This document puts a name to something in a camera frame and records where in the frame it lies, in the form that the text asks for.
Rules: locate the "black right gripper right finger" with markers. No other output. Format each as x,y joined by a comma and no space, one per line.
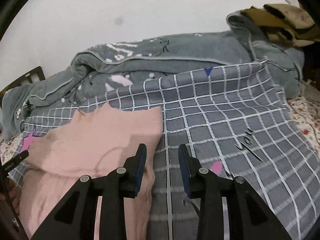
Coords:
249,217

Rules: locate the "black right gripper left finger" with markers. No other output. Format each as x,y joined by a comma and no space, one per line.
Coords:
74,215

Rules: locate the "pink knit sweater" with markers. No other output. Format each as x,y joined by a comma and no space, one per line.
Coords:
91,144

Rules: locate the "brown clothes pile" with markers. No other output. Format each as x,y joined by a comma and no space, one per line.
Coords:
284,24

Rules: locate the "dark wooden headboard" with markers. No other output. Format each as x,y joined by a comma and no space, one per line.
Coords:
31,76

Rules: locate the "grey checkered star blanket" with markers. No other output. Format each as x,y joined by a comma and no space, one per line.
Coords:
234,116

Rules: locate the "floral bed sheet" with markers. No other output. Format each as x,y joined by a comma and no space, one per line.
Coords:
305,113

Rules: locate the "grey fleece quilt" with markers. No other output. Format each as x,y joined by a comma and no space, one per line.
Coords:
109,66

